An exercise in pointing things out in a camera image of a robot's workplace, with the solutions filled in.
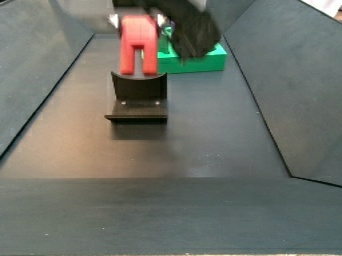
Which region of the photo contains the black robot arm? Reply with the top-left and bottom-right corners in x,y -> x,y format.
111,0 -> 221,60

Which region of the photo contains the black curved regrasp stand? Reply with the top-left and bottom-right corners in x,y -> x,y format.
106,72 -> 169,121

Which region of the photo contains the green shape-sorter fixture base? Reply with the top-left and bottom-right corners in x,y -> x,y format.
158,26 -> 227,74

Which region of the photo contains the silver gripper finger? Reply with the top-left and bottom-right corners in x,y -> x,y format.
109,14 -> 121,30
157,14 -> 171,34

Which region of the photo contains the red square-circle two-leg object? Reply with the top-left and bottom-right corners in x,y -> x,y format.
121,15 -> 158,76

